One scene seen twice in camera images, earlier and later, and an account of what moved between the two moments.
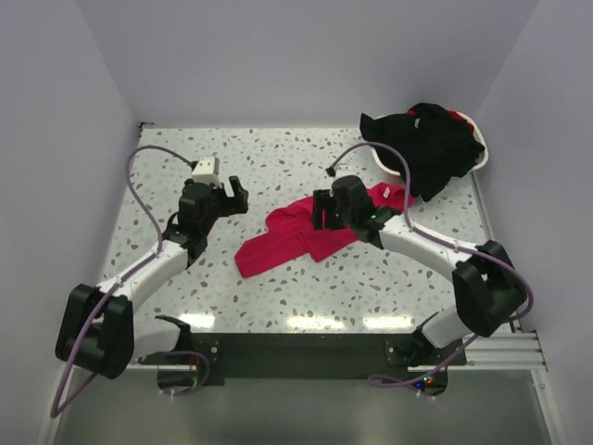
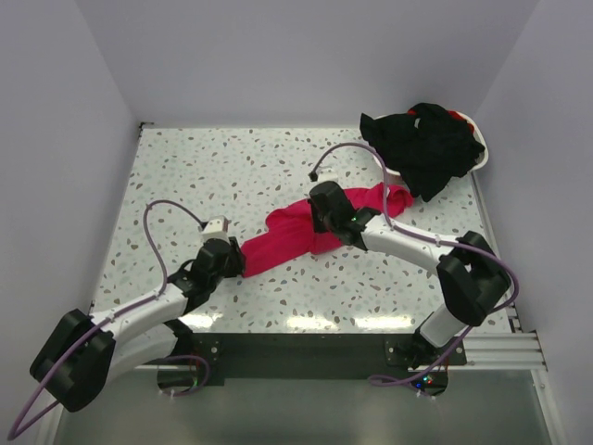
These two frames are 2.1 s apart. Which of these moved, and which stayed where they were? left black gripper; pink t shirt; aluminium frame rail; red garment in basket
Moved: left black gripper
Stayed: aluminium frame rail; pink t shirt; red garment in basket
